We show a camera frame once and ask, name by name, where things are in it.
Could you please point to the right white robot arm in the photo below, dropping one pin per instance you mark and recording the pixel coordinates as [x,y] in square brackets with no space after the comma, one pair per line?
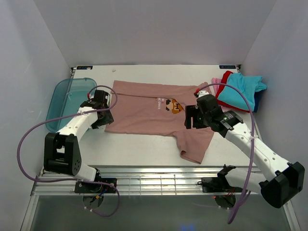
[279,180]

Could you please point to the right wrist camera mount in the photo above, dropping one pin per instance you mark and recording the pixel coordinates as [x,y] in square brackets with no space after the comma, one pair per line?
[200,93]

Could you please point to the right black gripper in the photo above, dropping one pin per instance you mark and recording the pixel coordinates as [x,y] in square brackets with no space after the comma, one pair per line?
[188,109]

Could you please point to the aluminium rail frame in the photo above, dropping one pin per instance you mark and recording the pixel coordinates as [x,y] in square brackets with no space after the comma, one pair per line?
[151,199]

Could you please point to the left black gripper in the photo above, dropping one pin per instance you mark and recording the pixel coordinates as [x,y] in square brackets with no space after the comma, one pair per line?
[109,119]

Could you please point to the red folded t shirt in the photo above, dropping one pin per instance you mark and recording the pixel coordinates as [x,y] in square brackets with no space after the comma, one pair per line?
[228,97]

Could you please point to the light pink folded t shirt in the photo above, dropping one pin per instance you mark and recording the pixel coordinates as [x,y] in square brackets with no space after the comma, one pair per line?
[216,84]

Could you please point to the dark blue folded t shirt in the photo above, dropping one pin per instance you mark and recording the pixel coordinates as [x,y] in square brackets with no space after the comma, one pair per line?
[257,98]

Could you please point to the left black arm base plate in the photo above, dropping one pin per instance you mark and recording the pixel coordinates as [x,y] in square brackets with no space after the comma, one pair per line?
[82,187]

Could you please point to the teal plastic tray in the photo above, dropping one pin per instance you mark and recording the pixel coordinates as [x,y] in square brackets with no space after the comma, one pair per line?
[68,95]

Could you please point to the dusty pink t shirt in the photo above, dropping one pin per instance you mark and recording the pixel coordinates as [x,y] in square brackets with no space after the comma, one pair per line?
[157,109]

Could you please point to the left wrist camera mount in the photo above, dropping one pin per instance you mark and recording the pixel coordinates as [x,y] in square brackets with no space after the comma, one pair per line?
[91,95]

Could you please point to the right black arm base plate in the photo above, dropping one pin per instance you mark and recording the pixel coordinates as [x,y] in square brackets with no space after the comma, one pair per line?
[217,185]

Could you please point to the cyan folded t shirt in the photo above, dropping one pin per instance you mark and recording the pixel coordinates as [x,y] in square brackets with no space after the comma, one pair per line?
[247,86]

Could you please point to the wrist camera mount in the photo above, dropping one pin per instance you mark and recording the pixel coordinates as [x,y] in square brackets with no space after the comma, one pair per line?
[200,93]
[91,95]

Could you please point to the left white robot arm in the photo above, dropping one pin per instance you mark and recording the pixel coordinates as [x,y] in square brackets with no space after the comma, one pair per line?
[61,149]

